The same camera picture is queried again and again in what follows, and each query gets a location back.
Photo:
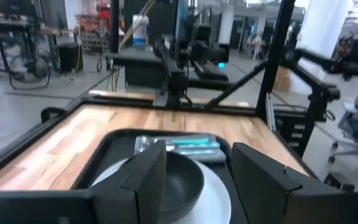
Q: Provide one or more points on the black background robot arm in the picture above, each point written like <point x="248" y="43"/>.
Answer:
<point x="319" y="90"/>

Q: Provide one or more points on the black clamp bracket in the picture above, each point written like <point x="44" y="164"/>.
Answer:
<point x="53" y="111"/>

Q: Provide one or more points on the blue-grey cloth napkin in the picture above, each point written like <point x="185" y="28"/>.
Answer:
<point x="210" y="158"/>

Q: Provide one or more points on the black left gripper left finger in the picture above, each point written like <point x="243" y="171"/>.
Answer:
<point x="145" y="186"/>

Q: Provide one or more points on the shelf with red boxes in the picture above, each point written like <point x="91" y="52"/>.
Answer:
<point x="93" y="31"/>

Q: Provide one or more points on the black bowl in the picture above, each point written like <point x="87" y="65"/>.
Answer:
<point x="182" y="183"/>

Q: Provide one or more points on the black floor fan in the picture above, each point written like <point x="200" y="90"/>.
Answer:
<point x="39" y="67"/>

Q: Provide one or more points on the black serving tray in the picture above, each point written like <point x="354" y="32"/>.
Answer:
<point x="120" y="147"/>

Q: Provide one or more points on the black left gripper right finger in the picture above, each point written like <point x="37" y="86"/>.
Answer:
<point x="259" y="193"/>

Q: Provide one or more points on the white round column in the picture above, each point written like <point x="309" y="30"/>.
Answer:
<point x="226" y="25"/>

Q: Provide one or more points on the white square column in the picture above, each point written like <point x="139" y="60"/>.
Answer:
<point x="325" y="28"/>

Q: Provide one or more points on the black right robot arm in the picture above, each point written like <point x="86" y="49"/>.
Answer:
<point x="171" y="68"/>

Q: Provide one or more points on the black equipment table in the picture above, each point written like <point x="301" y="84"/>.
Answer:
<point x="138" y="68"/>

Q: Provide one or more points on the black desk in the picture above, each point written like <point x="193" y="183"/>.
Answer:
<point x="11" y="25"/>

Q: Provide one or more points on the black waste bin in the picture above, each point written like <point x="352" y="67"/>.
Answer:
<point x="70" y="57"/>

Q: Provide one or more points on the white blue container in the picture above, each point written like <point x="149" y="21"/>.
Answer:
<point x="140" y="31"/>

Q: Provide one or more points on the black aluminium table frame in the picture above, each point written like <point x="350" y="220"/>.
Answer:
<point x="275" y="46"/>

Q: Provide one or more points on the white plate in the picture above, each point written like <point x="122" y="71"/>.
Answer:
<point x="216" y="199"/>

